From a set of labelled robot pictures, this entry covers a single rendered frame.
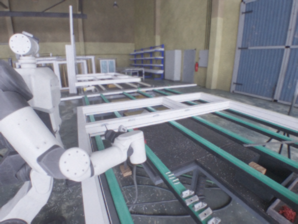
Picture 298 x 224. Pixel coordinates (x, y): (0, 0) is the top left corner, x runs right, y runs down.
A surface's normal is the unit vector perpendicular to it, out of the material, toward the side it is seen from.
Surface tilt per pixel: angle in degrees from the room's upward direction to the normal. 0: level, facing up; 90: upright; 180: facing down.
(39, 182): 90
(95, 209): 0
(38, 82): 87
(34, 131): 61
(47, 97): 87
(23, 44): 90
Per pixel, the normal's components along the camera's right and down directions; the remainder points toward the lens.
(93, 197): 0.00, -0.95
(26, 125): 0.69, -0.28
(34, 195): 0.52, 0.28
